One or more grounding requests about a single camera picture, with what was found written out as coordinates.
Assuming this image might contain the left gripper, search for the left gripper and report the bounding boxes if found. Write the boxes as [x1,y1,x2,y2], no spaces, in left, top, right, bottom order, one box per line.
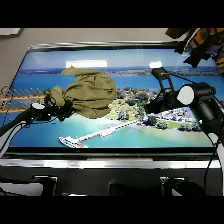
[43,94,74,122]

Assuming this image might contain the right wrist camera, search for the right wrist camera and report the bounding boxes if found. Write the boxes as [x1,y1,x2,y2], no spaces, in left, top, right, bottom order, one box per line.
[150,66,175,92]

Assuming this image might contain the silver frame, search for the silver frame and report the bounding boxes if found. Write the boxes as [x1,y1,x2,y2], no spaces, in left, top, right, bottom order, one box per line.
[0,157,224,197]

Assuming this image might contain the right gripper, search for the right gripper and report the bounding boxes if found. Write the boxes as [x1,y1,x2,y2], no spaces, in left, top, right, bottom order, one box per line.
[144,89,181,115]

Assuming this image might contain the black cable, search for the black cable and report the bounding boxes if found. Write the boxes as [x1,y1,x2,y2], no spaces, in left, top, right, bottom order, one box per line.
[203,132,223,196]

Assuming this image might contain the heap of clothes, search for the heap of clothes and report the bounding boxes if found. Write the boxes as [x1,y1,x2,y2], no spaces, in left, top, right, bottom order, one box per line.
[164,27,224,75]

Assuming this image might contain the olive long-sleeved shirt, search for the olive long-sleeved shirt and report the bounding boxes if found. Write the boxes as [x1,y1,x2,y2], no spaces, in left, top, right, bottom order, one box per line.
[49,66,118,120]

